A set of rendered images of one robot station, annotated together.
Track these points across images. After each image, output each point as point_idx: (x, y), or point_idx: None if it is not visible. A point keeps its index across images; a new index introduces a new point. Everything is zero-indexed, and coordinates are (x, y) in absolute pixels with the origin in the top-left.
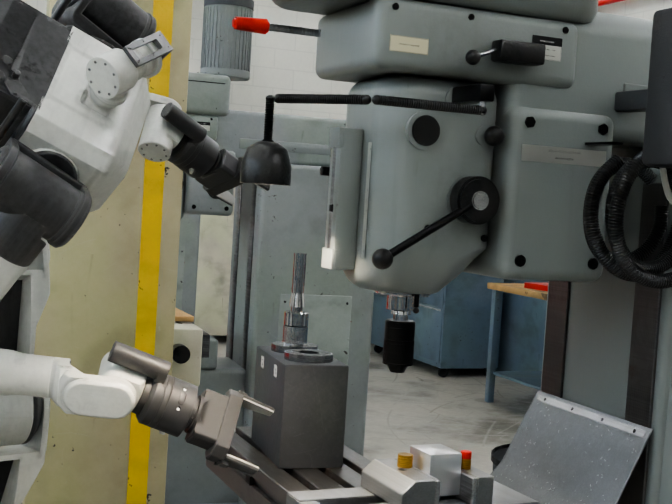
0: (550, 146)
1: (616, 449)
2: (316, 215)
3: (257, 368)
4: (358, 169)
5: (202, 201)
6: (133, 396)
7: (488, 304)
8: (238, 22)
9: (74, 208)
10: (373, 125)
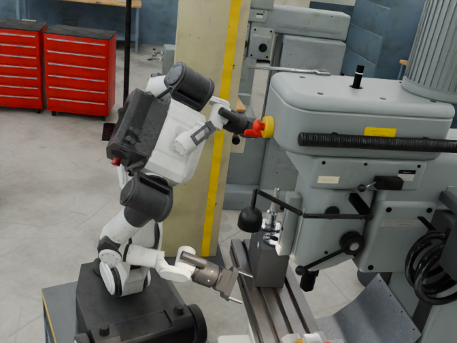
0: (397, 219)
1: (403, 332)
2: (309, 64)
3: None
4: (297, 215)
5: (256, 52)
6: (189, 277)
7: (399, 64)
8: (247, 134)
9: (164, 210)
10: (307, 201)
